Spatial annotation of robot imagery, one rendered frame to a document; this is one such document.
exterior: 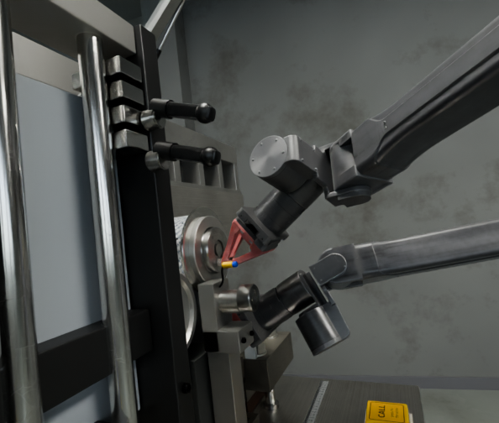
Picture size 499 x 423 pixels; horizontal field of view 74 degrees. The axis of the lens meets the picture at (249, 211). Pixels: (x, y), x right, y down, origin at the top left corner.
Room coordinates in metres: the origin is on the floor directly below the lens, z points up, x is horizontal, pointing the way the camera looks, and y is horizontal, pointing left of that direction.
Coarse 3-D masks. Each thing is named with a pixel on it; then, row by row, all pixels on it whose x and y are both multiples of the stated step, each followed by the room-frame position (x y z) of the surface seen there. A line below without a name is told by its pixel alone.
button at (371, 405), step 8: (368, 408) 0.63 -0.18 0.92; (376, 408) 0.62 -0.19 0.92; (384, 408) 0.62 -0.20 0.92; (392, 408) 0.62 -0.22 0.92; (400, 408) 0.61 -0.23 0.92; (368, 416) 0.60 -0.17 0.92; (376, 416) 0.60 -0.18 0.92; (384, 416) 0.60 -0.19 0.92; (392, 416) 0.59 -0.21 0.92; (400, 416) 0.59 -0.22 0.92; (408, 416) 0.61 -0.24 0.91
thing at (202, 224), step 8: (208, 216) 0.55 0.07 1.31; (200, 224) 0.52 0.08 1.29; (208, 224) 0.54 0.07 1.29; (216, 224) 0.57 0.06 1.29; (192, 232) 0.51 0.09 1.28; (200, 232) 0.52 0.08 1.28; (224, 232) 0.59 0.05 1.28; (192, 240) 0.50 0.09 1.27; (200, 240) 0.52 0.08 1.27; (192, 248) 0.50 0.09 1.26; (200, 248) 0.51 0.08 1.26; (192, 256) 0.50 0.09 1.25; (200, 256) 0.51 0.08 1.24; (192, 264) 0.50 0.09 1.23; (200, 264) 0.51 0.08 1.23; (200, 272) 0.51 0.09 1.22; (208, 272) 0.53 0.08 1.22; (224, 272) 0.58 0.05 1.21; (200, 280) 0.52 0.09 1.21
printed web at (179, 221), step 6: (186, 216) 0.55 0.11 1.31; (180, 222) 0.53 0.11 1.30; (180, 228) 0.52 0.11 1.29; (180, 234) 0.51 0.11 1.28; (180, 240) 0.50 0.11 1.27; (180, 246) 0.50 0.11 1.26; (180, 252) 0.50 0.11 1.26; (180, 258) 0.50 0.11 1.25; (180, 264) 0.50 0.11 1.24; (180, 270) 0.50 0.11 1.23
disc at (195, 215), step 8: (200, 208) 0.54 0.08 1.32; (208, 208) 0.57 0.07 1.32; (192, 216) 0.52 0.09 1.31; (200, 216) 0.54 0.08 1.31; (216, 216) 0.59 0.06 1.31; (184, 224) 0.50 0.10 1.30; (192, 224) 0.52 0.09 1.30; (184, 232) 0.49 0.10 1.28; (184, 240) 0.49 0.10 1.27; (184, 248) 0.49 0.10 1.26; (184, 256) 0.49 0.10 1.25; (184, 264) 0.49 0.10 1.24; (184, 272) 0.49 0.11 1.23; (192, 272) 0.50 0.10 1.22; (192, 280) 0.50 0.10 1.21; (192, 288) 0.51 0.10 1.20
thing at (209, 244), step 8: (208, 232) 0.53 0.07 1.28; (216, 232) 0.54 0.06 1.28; (208, 240) 0.52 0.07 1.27; (216, 240) 0.54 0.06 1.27; (224, 240) 0.57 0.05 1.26; (208, 248) 0.52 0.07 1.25; (216, 248) 0.54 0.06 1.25; (224, 248) 0.56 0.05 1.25; (208, 256) 0.51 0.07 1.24; (216, 256) 0.54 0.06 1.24; (208, 264) 0.52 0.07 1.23; (216, 264) 0.53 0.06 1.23; (216, 272) 0.53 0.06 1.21
